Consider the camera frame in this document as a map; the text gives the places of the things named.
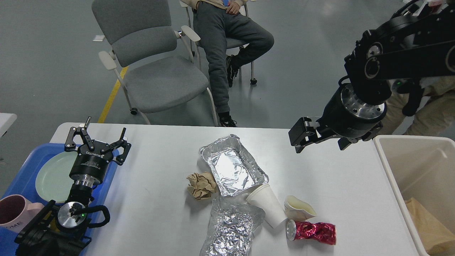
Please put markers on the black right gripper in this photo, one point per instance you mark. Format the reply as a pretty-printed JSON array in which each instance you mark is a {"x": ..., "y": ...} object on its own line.
[{"x": 345, "y": 117}]

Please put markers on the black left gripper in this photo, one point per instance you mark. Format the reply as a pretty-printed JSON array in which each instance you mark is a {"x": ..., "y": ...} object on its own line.
[{"x": 90, "y": 167}]

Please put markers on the light green plate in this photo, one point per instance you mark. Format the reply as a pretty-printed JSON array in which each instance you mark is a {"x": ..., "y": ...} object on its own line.
[{"x": 53, "y": 181}]

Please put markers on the aluminium foil tray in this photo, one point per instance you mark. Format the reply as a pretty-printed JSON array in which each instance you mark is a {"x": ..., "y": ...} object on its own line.
[{"x": 234, "y": 169}]

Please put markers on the pink mug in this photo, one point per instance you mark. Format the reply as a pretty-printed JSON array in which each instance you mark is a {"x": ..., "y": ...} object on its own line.
[{"x": 16, "y": 212}]

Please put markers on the brown paper bag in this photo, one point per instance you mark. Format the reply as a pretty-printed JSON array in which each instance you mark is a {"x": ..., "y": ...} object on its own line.
[{"x": 435, "y": 237}]

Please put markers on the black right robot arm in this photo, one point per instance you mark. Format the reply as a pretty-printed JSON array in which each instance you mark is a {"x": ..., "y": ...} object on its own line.
[{"x": 405, "y": 47}]

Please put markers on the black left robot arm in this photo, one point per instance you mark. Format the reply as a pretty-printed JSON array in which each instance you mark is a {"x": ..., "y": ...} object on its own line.
[{"x": 61, "y": 230}]

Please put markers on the crushed white paper cup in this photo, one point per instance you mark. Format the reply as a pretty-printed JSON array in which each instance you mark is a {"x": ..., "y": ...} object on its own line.
[{"x": 298, "y": 210}]

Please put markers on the blue plastic tray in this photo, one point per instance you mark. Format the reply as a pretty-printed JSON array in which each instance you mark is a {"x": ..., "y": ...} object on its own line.
[{"x": 24, "y": 184}]

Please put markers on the white side table corner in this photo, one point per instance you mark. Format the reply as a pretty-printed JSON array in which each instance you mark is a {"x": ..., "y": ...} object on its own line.
[{"x": 6, "y": 120}]

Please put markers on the crushed red can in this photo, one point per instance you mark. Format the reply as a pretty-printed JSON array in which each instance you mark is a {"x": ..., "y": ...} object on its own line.
[{"x": 322, "y": 232}]

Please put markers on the empty grey chair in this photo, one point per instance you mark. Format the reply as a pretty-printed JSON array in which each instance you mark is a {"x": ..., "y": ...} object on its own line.
[{"x": 137, "y": 29}]

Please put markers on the crumpled brown paper ball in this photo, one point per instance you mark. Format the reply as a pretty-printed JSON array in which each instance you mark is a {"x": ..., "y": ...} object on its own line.
[{"x": 201, "y": 185}]

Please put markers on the crumpled aluminium foil sheet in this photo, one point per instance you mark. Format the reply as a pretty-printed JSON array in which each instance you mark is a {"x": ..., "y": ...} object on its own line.
[{"x": 231, "y": 229}]

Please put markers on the occupied grey chair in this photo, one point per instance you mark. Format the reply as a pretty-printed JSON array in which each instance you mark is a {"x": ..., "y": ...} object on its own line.
[{"x": 231, "y": 43}]

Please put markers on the beige plastic bin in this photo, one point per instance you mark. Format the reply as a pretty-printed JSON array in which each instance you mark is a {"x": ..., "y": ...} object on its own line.
[{"x": 422, "y": 168}]

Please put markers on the standing person green hoodie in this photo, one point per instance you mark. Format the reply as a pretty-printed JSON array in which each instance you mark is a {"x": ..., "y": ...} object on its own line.
[{"x": 433, "y": 118}]

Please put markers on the seated person grey trousers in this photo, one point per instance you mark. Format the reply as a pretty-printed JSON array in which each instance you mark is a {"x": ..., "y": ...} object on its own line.
[{"x": 215, "y": 21}]

